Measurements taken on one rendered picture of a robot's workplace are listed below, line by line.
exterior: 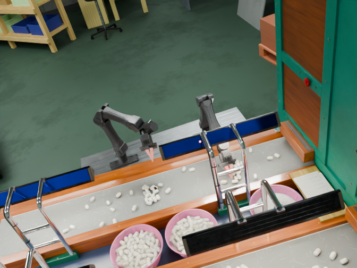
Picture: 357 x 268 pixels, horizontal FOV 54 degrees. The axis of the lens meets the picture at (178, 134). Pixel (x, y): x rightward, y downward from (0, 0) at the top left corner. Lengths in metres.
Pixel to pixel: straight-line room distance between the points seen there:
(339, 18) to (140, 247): 1.34
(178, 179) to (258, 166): 0.47
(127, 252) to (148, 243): 0.11
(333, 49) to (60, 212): 1.65
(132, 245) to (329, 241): 0.93
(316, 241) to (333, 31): 0.90
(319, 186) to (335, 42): 0.74
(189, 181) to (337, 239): 0.81
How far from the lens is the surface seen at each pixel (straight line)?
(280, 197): 1.91
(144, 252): 1.83
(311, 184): 1.92
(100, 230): 1.95
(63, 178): 1.81
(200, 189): 1.98
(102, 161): 2.50
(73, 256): 2.00
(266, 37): 4.55
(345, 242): 1.77
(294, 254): 1.71
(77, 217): 2.11
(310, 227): 1.77
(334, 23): 1.51
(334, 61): 1.58
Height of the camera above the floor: 2.19
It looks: 37 degrees down
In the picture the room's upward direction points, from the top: 15 degrees counter-clockwise
